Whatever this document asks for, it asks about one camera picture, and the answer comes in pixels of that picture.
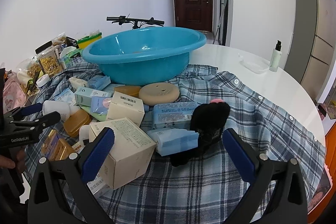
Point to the pink pouch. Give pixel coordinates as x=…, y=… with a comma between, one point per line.
x=13, y=94

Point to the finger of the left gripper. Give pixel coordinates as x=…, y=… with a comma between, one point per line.
x=20, y=113
x=16, y=128

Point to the light blue tissue pack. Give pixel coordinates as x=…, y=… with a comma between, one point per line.
x=173, y=140

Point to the blue plaid shirt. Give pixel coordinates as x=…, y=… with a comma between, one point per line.
x=207, y=188

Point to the mop with metal pole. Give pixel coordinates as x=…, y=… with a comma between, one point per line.
x=220, y=22

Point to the black bicycle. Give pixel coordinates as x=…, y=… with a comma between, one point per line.
x=136, y=23

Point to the gold grey refrigerator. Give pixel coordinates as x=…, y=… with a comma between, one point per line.
x=312, y=45

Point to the blue wet wipes pack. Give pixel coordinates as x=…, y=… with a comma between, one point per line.
x=173, y=115

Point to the gold cigarette pack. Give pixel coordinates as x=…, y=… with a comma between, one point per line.
x=55, y=147

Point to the yellow green-rimmed bucket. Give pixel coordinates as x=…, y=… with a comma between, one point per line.
x=87, y=40

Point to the blue plastic basin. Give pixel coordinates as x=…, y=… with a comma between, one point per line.
x=144, y=56

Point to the black-lid cereal jar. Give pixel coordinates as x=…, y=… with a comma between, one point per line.
x=48, y=59

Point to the white plastic bottle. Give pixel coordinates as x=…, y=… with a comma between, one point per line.
x=63, y=108

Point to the white blue cream jar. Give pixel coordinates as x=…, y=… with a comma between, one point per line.
x=41, y=81

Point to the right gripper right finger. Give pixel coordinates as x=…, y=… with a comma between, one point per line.
x=288, y=202

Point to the green pump lotion bottle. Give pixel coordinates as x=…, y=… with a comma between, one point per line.
x=276, y=56

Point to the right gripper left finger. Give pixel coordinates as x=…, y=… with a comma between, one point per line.
x=47, y=201

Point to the person left hand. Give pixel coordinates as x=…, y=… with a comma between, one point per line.
x=19, y=163

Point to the black fuzzy plush toy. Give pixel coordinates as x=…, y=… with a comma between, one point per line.
x=208, y=120

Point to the clear plastic lid tray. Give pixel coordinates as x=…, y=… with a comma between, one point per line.
x=257, y=67

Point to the amber soap bar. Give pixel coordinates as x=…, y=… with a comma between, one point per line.
x=128, y=90

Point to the large beige text box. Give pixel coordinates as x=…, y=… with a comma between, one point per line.
x=130, y=155

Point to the cream barcode box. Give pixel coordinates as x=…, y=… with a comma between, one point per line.
x=125, y=106

